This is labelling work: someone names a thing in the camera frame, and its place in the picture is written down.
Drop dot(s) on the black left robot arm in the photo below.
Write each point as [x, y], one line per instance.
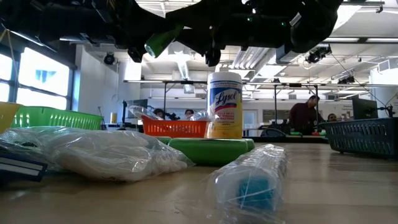
[46, 15]

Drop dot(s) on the black frame clamp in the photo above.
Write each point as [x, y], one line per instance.
[273, 133]

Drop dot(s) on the black plastic basket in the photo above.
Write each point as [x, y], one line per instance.
[363, 137]

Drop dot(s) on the round black ceiling camera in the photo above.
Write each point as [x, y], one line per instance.
[109, 58]

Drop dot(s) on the black aluminium table frame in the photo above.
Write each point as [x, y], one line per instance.
[295, 140]

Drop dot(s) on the yellow plastic basket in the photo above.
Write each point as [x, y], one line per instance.
[7, 115]

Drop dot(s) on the blue toothbrush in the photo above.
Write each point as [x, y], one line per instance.
[202, 115]
[248, 186]
[140, 111]

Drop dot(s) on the long ceiling light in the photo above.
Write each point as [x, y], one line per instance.
[382, 40]
[342, 39]

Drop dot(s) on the silver ventilation duct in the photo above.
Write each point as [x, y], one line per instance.
[348, 15]

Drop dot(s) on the yellow cup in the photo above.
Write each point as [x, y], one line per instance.
[113, 118]

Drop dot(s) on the Lysol wipes canister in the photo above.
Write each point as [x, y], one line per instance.
[224, 105]

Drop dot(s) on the dark screen on stand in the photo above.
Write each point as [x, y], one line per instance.
[136, 104]

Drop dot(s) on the black computer monitor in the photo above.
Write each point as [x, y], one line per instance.
[365, 109]

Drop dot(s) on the black camera stand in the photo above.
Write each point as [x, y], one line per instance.
[387, 109]

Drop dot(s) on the bag of black combs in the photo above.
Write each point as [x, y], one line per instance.
[18, 169]

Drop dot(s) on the bag of cotton balls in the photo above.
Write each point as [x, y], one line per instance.
[99, 154]

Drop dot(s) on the person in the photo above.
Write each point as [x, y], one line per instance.
[189, 113]
[303, 116]
[159, 112]
[332, 117]

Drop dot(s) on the green plastic basket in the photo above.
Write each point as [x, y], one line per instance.
[56, 118]

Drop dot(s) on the window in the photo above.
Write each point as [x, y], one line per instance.
[43, 81]

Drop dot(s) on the orange plastic basket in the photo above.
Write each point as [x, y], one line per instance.
[174, 128]

